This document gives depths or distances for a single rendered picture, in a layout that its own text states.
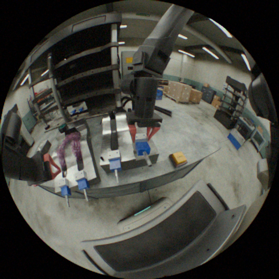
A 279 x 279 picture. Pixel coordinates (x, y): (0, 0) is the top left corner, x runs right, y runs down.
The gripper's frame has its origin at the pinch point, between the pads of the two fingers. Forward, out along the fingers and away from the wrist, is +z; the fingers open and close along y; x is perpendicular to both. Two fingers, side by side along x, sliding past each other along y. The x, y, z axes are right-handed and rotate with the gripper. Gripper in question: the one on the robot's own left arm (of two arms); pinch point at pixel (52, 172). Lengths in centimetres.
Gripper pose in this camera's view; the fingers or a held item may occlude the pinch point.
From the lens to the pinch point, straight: 33.1
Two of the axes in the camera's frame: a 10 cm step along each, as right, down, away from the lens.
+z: -2.3, 3.7, 9.0
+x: 4.6, 8.6, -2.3
